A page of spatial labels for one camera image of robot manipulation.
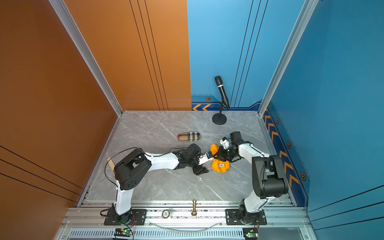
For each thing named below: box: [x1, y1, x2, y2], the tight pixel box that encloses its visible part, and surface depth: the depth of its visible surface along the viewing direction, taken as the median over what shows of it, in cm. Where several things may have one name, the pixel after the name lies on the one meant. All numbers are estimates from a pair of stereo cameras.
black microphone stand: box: [212, 102, 227, 125], surface depth 118 cm
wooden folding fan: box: [107, 158, 115, 176], surface depth 93 cm
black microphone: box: [215, 75, 230, 110], surface depth 99 cm
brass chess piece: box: [191, 198, 198, 216], surface depth 77 cm
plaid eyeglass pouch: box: [177, 131, 201, 142], surface depth 104 cm
